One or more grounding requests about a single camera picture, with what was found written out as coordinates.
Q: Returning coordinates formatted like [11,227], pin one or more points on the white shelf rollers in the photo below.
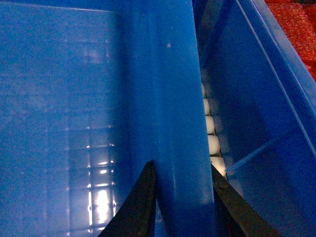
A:
[213,141]

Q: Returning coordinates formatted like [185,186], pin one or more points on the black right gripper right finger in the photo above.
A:
[250,222]

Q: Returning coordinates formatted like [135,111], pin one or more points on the large blue plastic crate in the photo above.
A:
[91,90]

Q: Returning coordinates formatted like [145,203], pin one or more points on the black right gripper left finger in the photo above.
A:
[137,215]

